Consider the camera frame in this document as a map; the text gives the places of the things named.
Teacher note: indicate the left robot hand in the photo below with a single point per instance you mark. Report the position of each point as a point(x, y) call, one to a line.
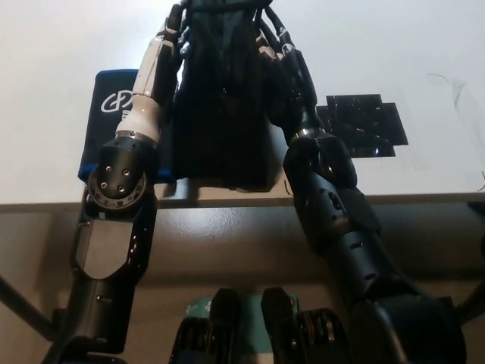
point(151, 76)

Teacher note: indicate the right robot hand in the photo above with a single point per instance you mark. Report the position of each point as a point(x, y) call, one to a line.
point(295, 79)

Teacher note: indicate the dark fabric lunch bag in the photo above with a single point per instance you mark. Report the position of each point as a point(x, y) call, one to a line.
point(219, 132)

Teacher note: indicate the black blue-trimmed Strebito notebook case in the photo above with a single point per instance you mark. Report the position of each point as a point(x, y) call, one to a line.
point(108, 85)

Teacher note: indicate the black tape cross patch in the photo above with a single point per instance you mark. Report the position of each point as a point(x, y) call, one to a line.
point(360, 125)

